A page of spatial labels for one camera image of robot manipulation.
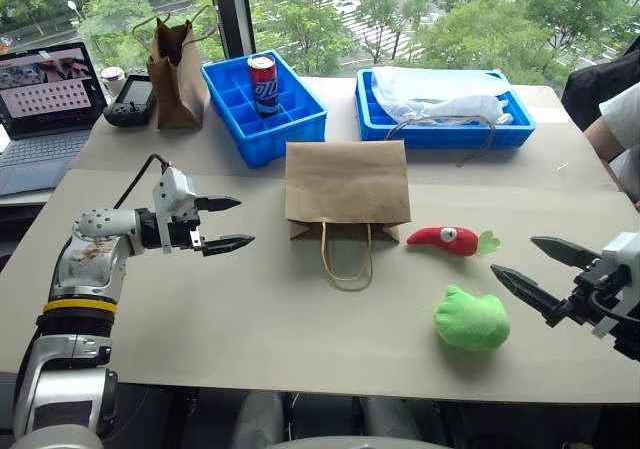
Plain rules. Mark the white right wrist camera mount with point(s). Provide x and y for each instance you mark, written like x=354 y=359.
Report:
x=622 y=249

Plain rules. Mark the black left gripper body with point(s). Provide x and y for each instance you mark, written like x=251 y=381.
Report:
x=182 y=234

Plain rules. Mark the grey laptop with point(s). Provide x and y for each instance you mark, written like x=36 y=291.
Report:
x=45 y=94

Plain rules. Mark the narrow brown paper bag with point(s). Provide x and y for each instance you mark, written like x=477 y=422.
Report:
x=177 y=94

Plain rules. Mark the red chili plush toy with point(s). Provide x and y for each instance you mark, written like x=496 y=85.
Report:
x=430 y=239

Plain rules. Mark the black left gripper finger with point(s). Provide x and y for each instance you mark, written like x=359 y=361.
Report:
x=217 y=203
x=227 y=243

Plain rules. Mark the black handheld controller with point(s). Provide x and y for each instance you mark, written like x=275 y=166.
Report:
x=132 y=96

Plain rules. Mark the white cup purple lid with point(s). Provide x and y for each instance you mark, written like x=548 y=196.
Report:
x=112 y=76

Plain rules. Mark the person in white shirt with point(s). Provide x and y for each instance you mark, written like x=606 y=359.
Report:
x=617 y=129

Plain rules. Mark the red soda can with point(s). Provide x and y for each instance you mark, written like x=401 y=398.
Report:
x=262 y=86

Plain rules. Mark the white plastic bag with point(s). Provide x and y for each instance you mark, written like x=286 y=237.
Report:
x=430 y=91

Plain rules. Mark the dark window frame post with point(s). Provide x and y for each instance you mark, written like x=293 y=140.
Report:
x=230 y=14

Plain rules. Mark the blue compartment crate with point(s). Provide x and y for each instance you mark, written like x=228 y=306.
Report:
x=280 y=136

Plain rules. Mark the grey rounded shape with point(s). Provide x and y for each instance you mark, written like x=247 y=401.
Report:
x=260 y=421

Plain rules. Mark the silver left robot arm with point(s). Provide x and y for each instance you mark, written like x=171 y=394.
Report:
x=95 y=269

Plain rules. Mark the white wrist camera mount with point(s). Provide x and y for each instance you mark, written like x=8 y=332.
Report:
x=172 y=184
x=622 y=249

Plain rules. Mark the wide brown paper bag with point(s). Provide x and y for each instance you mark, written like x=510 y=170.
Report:
x=345 y=184

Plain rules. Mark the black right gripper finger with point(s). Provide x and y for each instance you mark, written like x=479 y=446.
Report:
x=567 y=252
x=530 y=291

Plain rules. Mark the blue shallow tray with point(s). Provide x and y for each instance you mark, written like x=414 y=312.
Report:
x=450 y=136

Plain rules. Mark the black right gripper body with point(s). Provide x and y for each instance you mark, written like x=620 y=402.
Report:
x=595 y=289

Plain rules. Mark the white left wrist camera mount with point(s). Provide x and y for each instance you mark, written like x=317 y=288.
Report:
x=172 y=184

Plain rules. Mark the green plush toy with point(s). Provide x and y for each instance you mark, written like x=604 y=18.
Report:
x=472 y=321

